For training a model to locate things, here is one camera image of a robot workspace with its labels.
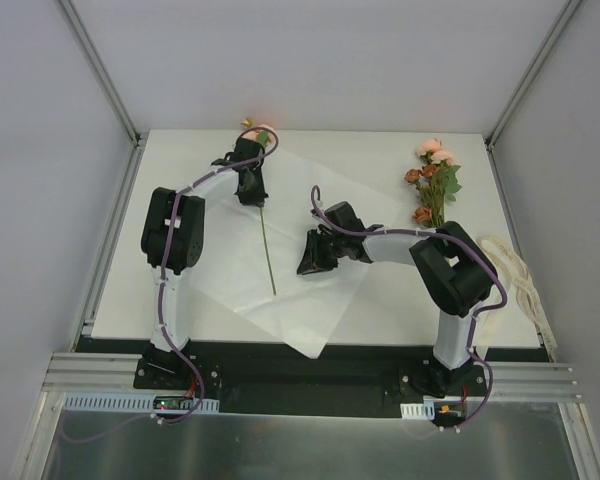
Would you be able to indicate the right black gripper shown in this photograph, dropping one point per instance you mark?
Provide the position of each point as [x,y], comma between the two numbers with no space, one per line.
[321,245]

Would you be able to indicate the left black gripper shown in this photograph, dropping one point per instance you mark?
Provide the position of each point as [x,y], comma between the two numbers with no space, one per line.
[250,185]

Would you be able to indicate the translucent white wrapping paper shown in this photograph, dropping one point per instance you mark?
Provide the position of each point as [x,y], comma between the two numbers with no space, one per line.
[275,267]

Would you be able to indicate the pink rose stem with leaves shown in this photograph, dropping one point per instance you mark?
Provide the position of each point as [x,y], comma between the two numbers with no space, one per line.
[247,123]

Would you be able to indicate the orange brown flower bunch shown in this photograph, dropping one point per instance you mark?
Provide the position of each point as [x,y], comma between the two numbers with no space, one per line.
[437,185]

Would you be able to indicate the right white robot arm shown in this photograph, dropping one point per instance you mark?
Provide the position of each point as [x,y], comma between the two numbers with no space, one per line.
[457,276]

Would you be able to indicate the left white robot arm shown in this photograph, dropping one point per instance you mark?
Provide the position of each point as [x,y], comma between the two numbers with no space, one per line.
[172,240]

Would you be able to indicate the cream printed ribbon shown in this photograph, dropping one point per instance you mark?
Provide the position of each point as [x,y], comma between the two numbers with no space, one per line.
[517,280]

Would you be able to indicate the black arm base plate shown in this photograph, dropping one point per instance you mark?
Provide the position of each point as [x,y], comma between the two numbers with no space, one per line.
[348,401]

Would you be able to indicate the right white cable duct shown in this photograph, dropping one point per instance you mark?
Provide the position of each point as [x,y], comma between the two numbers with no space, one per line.
[418,411]

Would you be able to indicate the white cable duct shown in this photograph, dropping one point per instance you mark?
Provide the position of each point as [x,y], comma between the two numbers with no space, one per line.
[128,403]
[418,411]

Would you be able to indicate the left aluminium frame post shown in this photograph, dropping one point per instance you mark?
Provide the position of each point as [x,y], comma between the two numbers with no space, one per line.
[88,48]

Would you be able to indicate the aluminium frame post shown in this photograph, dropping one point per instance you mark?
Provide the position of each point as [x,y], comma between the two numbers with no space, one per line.
[88,48]
[563,20]

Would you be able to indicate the aluminium front rail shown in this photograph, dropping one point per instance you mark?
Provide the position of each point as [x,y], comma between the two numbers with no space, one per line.
[512,381]

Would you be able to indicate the left white cable duct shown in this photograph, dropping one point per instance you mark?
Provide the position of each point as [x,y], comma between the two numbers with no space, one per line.
[128,403]

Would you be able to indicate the right aluminium frame post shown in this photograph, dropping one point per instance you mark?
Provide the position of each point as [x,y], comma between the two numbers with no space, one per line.
[563,20]

